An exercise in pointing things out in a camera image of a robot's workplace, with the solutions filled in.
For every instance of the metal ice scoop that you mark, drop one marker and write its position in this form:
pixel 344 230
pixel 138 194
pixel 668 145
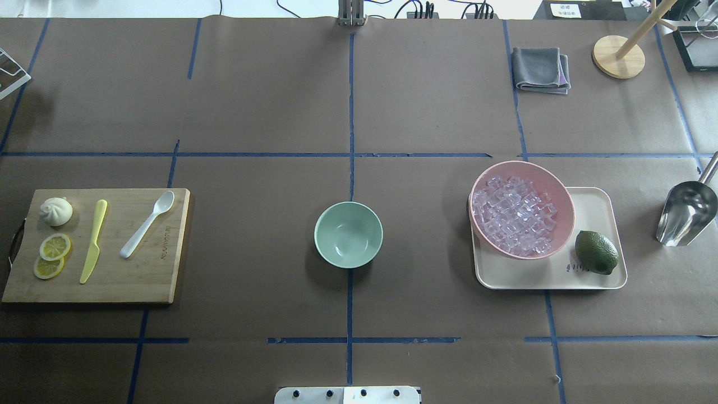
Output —
pixel 689 208

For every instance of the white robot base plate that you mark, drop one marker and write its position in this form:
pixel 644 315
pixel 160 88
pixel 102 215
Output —
pixel 349 394

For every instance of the wooden stand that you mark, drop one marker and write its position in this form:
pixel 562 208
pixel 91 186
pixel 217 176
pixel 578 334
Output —
pixel 621 57

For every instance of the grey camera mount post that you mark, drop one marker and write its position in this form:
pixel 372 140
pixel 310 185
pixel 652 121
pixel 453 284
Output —
pixel 351 13

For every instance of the pile of ice cubes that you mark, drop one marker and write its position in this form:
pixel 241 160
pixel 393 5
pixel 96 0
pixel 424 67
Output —
pixel 514 216

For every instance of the white wire rack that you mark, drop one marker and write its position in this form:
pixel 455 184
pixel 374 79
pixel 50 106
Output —
pixel 13 76

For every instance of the green bowl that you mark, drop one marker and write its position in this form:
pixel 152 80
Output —
pixel 348 235

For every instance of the upper lemon slice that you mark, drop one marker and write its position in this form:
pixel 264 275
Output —
pixel 55 247

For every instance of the white steamed bun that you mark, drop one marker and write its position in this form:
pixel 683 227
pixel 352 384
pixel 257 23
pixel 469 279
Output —
pixel 55 212

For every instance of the lower lemon slice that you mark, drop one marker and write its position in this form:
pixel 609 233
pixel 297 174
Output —
pixel 47 269

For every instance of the grey folded cloth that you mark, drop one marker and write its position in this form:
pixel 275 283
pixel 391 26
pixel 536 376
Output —
pixel 544 70

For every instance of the pink bowl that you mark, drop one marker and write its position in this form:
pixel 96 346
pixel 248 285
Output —
pixel 544 181

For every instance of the white plastic spoon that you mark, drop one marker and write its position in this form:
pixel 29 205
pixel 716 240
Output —
pixel 161 206

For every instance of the green lime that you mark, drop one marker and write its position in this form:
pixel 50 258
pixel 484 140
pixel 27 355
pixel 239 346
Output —
pixel 595 252

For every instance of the bamboo cutting board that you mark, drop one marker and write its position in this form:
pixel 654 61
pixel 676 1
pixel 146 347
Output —
pixel 148 276

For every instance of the black framed tray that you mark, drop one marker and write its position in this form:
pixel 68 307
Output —
pixel 698 53

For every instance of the cream plastic tray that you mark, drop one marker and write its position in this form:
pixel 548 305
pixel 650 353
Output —
pixel 562 271

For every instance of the lemon slice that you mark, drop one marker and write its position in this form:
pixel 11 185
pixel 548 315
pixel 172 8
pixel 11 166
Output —
pixel 55 247
pixel 47 269

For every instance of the yellow plastic knife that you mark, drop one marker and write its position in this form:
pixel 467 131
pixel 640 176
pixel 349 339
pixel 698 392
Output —
pixel 93 247

